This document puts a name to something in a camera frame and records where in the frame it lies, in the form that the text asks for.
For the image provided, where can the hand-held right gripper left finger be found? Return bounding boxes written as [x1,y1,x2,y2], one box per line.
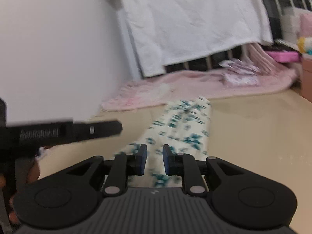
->
[65,144,148,197]

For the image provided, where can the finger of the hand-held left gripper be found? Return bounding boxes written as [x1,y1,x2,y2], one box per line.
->
[72,119,123,142]

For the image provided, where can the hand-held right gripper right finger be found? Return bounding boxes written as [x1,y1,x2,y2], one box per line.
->
[162,144,246,196]

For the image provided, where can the cream garment with teal print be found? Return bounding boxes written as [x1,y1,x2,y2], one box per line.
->
[105,96,212,188]

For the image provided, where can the person's left hand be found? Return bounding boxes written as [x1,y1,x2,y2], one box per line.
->
[0,160,41,223]

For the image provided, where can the pink blanket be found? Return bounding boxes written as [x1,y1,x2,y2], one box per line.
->
[101,43,299,113]

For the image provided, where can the patterned tissue packets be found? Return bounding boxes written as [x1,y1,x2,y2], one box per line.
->
[218,59,261,87]

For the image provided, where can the white hanging sheet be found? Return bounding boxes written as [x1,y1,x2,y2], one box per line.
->
[95,0,274,77]

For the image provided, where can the pink box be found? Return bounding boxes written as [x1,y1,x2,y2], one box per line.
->
[267,51,301,63]

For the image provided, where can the brown box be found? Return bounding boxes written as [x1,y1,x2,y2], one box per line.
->
[300,55,312,99]

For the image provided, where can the yellow and teal toy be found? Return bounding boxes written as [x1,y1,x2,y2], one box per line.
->
[296,37,312,55]

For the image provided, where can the metal bed frame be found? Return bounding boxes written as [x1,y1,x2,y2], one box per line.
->
[163,0,312,74]

